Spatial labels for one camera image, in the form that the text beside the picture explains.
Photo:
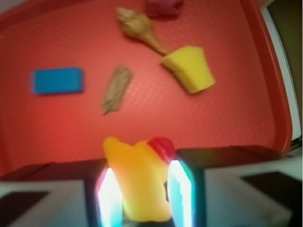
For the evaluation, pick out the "yellow sponge piece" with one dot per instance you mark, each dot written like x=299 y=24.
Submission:
x=190 y=66

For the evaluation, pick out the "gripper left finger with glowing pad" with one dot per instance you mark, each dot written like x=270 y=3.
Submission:
x=68 y=194

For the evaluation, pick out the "red plastic tray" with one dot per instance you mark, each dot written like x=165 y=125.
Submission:
x=246 y=106

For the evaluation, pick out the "blue rectangular block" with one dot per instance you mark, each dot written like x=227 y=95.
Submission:
x=57 y=81

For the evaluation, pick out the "tan spiral seashell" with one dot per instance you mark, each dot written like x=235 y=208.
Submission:
x=139 y=26

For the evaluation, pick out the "crumpled red paper ball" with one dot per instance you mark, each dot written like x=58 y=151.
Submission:
x=155 y=8

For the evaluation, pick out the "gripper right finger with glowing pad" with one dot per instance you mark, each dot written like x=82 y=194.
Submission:
x=247 y=186

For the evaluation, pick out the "brown wood piece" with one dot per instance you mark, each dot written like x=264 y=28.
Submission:
x=116 y=89

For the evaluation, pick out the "yellow rubber duck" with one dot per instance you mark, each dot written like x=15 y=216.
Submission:
x=141 y=171

